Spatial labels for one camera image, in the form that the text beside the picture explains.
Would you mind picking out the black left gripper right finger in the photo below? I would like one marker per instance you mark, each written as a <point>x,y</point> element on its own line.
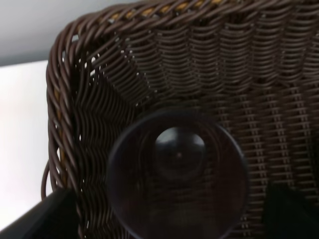
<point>288,215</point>

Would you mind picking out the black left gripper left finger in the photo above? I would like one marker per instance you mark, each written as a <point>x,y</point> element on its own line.
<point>55,217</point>

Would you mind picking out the translucent purple plastic cup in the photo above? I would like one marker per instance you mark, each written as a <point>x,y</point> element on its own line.
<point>177,174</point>

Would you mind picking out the dark brown wicker basket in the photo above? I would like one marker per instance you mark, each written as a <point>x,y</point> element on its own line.
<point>251,64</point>

